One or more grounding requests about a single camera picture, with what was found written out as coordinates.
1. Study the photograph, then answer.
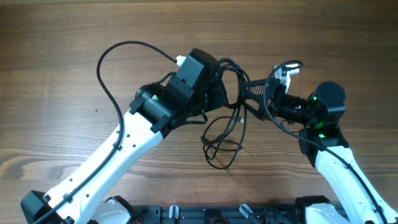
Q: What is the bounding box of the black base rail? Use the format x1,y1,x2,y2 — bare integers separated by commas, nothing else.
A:
102,203,343,224

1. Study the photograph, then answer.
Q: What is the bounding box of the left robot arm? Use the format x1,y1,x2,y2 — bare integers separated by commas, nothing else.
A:
21,49,226,223

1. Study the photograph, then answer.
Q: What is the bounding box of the thin black USB cable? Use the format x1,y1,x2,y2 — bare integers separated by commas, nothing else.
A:
200,105,248,170

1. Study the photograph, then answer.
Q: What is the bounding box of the left camera cable black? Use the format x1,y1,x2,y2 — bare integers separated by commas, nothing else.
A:
33,40,178,224

